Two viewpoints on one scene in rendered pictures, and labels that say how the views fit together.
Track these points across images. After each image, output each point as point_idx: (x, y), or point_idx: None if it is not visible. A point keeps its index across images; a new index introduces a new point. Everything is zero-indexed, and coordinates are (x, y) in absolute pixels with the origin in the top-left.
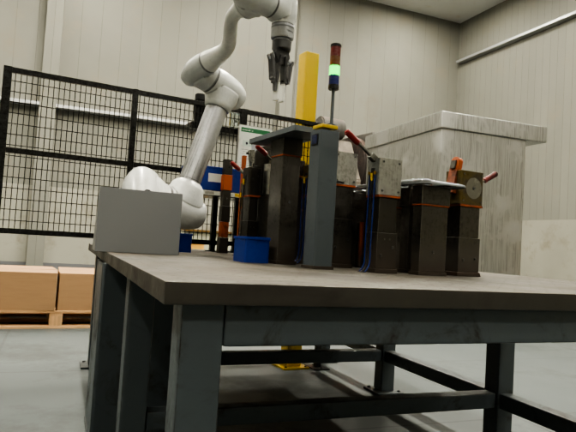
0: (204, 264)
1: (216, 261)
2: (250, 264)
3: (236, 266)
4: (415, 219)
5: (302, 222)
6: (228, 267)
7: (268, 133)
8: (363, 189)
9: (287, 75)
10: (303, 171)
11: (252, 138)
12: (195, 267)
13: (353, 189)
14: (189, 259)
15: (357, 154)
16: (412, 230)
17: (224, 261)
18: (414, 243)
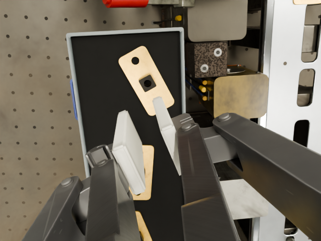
0: (16, 189)
1: (43, 125)
2: (76, 149)
3: (47, 194)
4: (244, 239)
5: (186, 75)
6: (31, 224)
7: (84, 165)
8: (292, 138)
9: (258, 180)
10: (210, 83)
11: (69, 59)
12: (0, 232)
13: (294, 109)
14: (15, 90)
15: (263, 215)
16: (240, 228)
17: (60, 93)
18: (235, 223)
